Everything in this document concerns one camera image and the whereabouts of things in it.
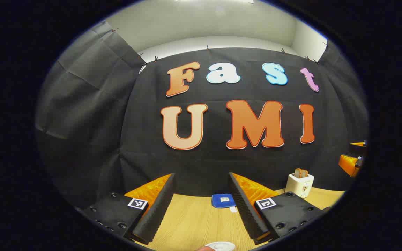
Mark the white toaster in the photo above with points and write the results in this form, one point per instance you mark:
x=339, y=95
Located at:
x=298, y=186

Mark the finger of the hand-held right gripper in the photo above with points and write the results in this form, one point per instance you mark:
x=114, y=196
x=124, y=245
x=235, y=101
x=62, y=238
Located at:
x=358, y=143
x=348, y=164

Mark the brown toast slice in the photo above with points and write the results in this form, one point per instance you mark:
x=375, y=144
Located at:
x=304, y=173
x=297, y=172

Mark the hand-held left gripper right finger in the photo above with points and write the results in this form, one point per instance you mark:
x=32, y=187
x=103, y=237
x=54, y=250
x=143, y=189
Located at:
x=246, y=212

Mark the blue towel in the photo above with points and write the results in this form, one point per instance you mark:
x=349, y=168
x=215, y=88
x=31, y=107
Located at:
x=222, y=201

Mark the black backdrop cloth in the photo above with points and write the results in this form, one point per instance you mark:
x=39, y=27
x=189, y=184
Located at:
x=99, y=122

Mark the white teacup lid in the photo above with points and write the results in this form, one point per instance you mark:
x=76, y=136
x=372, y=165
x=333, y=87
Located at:
x=222, y=246

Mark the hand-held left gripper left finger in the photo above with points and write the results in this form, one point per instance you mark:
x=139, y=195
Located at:
x=155, y=216

